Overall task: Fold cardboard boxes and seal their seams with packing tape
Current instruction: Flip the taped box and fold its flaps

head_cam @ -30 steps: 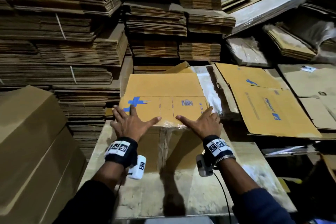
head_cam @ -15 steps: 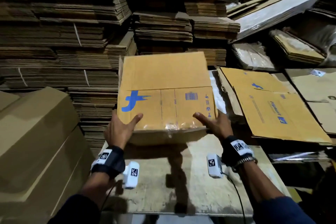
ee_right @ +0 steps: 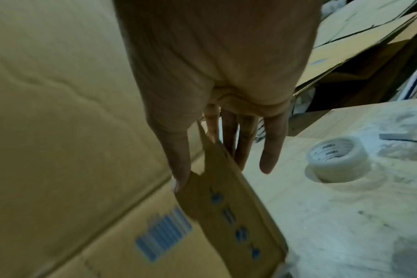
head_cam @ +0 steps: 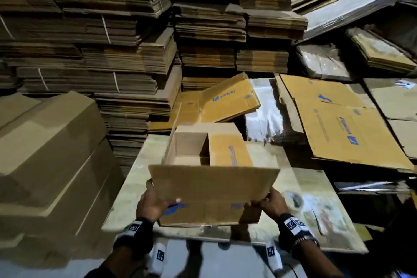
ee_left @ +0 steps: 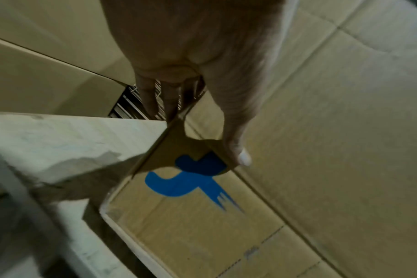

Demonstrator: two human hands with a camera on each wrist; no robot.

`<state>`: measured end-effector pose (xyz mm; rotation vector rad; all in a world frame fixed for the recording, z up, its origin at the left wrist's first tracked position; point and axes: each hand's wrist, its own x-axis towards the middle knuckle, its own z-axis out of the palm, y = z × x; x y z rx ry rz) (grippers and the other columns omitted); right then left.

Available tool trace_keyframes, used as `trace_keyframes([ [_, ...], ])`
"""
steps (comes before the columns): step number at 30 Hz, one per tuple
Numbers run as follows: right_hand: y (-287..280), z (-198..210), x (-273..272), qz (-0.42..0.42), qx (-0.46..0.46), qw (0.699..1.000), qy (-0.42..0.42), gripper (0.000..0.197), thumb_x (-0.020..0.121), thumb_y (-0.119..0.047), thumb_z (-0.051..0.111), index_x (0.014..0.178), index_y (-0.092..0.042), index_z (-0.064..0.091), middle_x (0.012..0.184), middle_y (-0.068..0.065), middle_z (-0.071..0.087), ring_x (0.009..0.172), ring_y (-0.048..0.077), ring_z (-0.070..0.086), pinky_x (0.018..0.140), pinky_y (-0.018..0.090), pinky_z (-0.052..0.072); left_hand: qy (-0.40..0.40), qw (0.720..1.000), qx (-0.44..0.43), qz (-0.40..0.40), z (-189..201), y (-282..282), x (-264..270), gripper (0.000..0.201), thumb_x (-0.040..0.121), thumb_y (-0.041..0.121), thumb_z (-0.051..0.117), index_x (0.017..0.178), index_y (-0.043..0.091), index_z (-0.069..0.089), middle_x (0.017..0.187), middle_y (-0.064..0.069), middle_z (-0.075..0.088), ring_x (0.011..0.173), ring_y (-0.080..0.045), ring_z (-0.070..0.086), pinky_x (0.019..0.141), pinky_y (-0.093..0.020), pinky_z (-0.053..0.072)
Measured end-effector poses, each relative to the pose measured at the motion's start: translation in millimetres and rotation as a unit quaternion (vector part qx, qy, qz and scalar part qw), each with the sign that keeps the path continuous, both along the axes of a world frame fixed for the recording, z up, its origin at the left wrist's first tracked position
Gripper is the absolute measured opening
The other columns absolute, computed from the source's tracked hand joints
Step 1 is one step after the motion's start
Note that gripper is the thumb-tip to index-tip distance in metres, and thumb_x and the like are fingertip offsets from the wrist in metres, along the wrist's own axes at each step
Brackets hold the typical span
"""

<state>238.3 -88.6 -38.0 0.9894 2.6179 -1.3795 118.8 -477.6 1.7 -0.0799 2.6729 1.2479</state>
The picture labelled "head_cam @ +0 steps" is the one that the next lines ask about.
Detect person's left hand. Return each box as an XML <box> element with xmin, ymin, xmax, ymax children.
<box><xmin>136</xmin><ymin>186</ymin><xmax>182</xmax><ymax>223</ymax></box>

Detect person's right hand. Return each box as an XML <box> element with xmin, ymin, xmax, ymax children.
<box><xmin>251</xmin><ymin>186</ymin><xmax>291</xmax><ymax>221</ymax></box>

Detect clear tape roll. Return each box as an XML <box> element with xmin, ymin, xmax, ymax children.
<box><xmin>283</xmin><ymin>190</ymin><xmax>306</xmax><ymax>212</ymax></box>

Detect small metal cutter blade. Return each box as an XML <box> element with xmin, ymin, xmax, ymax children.
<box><xmin>311</xmin><ymin>208</ymin><xmax>328</xmax><ymax>236</ymax></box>

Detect yellow cardboard box blue marks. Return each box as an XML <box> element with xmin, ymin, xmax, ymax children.
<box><xmin>148</xmin><ymin>122</ymin><xmax>281</xmax><ymax>228</ymax></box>

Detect brown carton blue print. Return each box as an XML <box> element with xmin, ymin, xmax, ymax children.
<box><xmin>295</xmin><ymin>97</ymin><xmax>416</xmax><ymax>172</ymax></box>

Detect person's right forearm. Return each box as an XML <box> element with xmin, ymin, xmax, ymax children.
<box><xmin>296</xmin><ymin>245</ymin><xmax>346</xmax><ymax>278</ymax></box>

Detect person's left forearm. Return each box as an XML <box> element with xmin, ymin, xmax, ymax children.
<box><xmin>85</xmin><ymin>245</ymin><xmax>146</xmax><ymax>278</ymax></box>

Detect pile of brown cartons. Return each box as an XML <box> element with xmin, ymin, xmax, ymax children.
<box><xmin>274</xmin><ymin>73</ymin><xmax>417</xmax><ymax>172</ymax></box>

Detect stacks of flat cardboard bundles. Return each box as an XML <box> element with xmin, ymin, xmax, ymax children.
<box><xmin>0</xmin><ymin>0</ymin><xmax>310</xmax><ymax>174</ymax></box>

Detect black right wrist band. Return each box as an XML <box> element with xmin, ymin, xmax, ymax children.
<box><xmin>277</xmin><ymin>212</ymin><xmax>317</xmax><ymax>252</ymax></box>

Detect black wrist band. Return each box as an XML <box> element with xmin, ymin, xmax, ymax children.
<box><xmin>113</xmin><ymin>216</ymin><xmax>155</xmax><ymax>261</ymax></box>
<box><xmin>277</xmin><ymin>212</ymin><xmax>317</xmax><ymax>252</ymax></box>

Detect black left wrist band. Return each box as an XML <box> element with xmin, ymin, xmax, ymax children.
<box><xmin>113</xmin><ymin>216</ymin><xmax>155</xmax><ymax>261</ymax></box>

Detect plywood work board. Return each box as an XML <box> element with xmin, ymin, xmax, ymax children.
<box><xmin>101</xmin><ymin>133</ymin><xmax>370</xmax><ymax>255</ymax></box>

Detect white plastic sack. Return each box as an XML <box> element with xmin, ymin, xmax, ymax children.
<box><xmin>244</xmin><ymin>78</ymin><xmax>291</xmax><ymax>144</ymax></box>

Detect yellow carton with blue print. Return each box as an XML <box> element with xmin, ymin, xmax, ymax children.
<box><xmin>197</xmin><ymin>73</ymin><xmax>262</xmax><ymax>123</ymax></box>

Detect clear plastic sheet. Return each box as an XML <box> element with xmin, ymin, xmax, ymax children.
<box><xmin>296</xmin><ymin>43</ymin><xmax>354</xmax><ymax>82</ymax></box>

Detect pale flat board bundle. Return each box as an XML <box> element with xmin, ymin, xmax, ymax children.
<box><xmin>293</xmin><ymin>0</ymin><xmax>416</xmax><ymax>42</ymax></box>

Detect silver bracelet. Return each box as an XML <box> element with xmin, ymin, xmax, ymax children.
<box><xmin>290</xmin><ymin>234</ymin><xmax>321</xmax><ymax>257</ymax></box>

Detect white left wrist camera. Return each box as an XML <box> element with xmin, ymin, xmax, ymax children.
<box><xmin>149</xmin><ymin>238</ymin><xmax>169</xmax><ymax>277</ymax></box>

